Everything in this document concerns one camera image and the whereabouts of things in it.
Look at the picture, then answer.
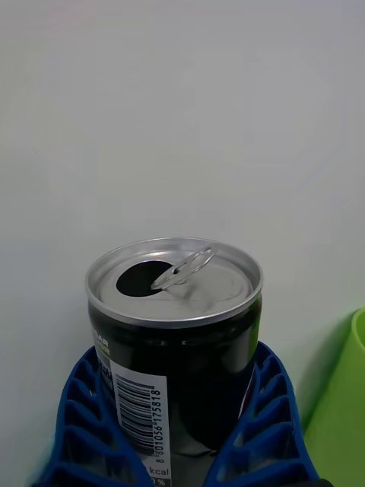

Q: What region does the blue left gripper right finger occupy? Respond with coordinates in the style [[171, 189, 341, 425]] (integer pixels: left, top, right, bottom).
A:
[[207, 340, 334, 487]]

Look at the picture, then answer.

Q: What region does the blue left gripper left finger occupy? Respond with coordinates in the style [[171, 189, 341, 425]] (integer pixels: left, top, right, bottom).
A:
[[32, 345, 154, 487]]

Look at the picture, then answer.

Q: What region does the black drink can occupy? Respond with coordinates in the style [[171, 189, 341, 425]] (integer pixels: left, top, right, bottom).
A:
[[84, 237, 265, 487]]

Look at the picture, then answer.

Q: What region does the green plastic bin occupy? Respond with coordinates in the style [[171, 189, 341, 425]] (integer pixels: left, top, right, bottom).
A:
[[303, 307, 365, 487]]

